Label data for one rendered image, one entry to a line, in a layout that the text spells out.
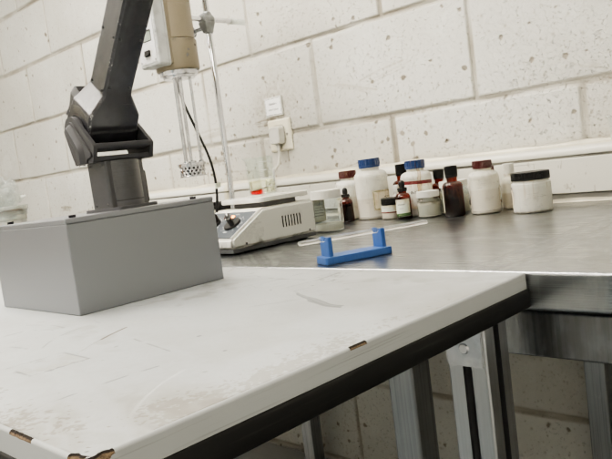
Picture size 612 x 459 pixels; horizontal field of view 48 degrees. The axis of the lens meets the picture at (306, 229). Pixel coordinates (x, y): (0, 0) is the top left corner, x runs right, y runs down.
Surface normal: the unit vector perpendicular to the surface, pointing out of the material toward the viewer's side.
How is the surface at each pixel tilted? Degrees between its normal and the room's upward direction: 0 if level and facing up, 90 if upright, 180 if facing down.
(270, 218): 90
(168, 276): 90
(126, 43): 129
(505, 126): 90
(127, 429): 0
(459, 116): 90
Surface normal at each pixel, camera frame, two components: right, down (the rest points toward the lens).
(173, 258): 0.71, -0.03
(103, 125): 0.67, 0.47
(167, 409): -0.13, -0.99
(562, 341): -0.69, 0.15
